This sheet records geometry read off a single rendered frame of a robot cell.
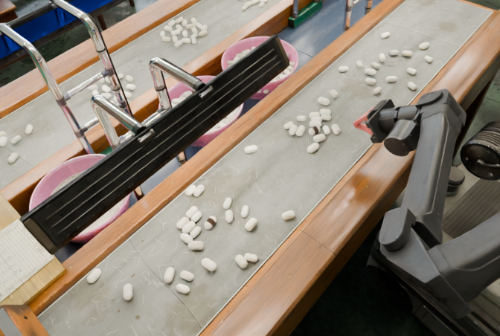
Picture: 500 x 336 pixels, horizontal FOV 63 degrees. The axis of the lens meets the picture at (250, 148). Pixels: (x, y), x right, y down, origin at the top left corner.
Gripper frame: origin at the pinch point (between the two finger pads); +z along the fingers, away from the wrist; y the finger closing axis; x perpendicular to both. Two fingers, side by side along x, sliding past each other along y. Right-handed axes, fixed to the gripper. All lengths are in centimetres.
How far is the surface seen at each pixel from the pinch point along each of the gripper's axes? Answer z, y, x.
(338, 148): 10.7, 0.4, 6.7
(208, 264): 11, 50, 4
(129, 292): 18, 66, -2
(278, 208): 11.1, 26.8, 6.6
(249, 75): -1.7, 21.9, -27.3
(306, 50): 45, -38, -14
